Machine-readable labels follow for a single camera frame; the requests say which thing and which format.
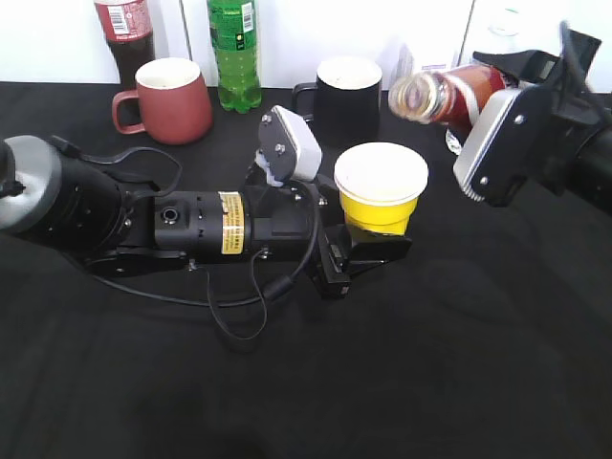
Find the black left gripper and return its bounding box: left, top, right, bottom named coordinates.
left=242, top=164, right=412, bottom=300

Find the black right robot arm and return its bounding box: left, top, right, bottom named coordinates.
left=453, top=29, right=611, bottom=213

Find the brown nescafe coffee bottle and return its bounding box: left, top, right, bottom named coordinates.
left=388, top=64, right=507, bottom=140

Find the green sprite bottle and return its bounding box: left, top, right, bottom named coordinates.
left=207, top=1, right=262, bottom=114

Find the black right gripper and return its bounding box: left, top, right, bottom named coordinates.
left=472, top=29, right=611, bottom=207

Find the black ceramic mug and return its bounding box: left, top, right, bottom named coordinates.
left=291, top=56, right=383, bottom=148

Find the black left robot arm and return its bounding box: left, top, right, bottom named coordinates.
left=1, top=135, right=412, bottom=300

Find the cola bottle red label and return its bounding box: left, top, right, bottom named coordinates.
left=94, top=0, right=155, bottom=90

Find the clear water bottle green label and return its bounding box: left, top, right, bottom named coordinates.
left=445, top=126, right=466, bottom=156

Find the white small carton box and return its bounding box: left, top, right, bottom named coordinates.
left=391, top=42, right=455, bottom=82

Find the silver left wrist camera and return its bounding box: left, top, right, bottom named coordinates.
left=255, top=105, right=322, bottom=187

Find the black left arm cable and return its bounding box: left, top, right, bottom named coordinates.
left=49, top=135, right=321, bottom=355

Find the red ceramic mug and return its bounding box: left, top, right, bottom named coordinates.
left=111, top=57, right=213, bottom=145

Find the yellow paper cup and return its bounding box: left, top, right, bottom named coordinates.
left=334, top=142, right=428, bottom=235

